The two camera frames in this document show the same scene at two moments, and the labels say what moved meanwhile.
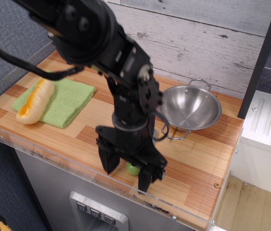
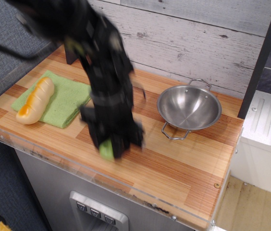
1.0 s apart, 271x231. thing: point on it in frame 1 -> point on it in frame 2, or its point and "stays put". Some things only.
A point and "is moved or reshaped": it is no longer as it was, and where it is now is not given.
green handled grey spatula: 132,170 is moved or reshaped
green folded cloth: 70,98 stays put
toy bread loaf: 31,108 stays put
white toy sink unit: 262,157 stays put
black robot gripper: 139,147 -> 112,114
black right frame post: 262,57 stays put
